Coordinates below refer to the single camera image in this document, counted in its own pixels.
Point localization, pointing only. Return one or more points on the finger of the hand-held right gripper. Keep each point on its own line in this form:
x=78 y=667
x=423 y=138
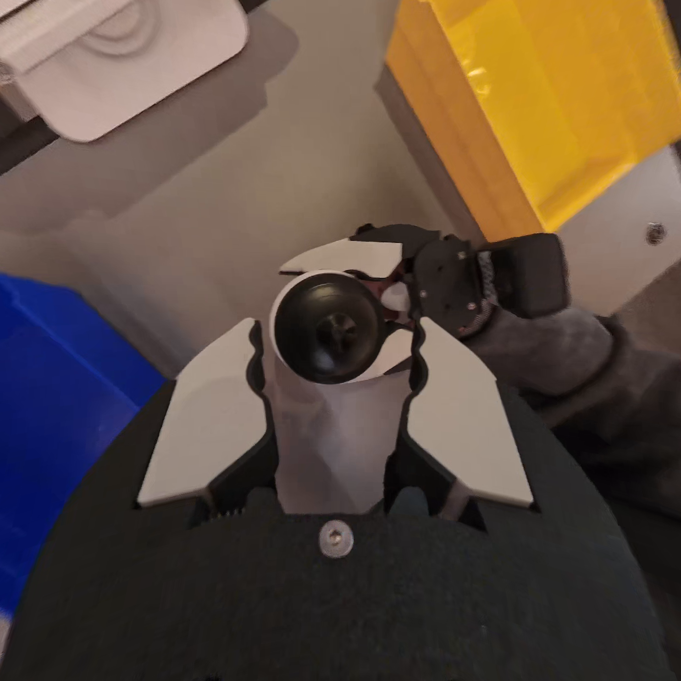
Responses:
x=396 y=351
x=351 y=255

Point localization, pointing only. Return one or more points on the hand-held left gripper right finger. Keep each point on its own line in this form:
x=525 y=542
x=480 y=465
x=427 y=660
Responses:
x=468 y=425

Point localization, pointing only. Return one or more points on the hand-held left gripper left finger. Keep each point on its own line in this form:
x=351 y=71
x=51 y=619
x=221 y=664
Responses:
x=207 y=425

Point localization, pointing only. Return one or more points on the black bottle lid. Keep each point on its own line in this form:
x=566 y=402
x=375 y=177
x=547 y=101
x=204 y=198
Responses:
x=308 y=319

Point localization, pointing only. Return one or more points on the white plastic bottle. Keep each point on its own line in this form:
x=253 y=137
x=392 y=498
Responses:
x=282 y=292

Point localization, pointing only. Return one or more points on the blue plastic bin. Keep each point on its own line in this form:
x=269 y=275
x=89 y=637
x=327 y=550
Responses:
x=53 y=399

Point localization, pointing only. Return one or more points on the yellow plastic bin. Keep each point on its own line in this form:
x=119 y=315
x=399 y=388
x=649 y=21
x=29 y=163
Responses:
x=558 y=106

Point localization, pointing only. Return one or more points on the person's dark clothing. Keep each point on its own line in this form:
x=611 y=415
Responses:
x=638 y=505

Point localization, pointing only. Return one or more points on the round metal desk fitting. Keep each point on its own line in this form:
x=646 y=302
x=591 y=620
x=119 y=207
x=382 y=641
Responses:
x=655 y=233

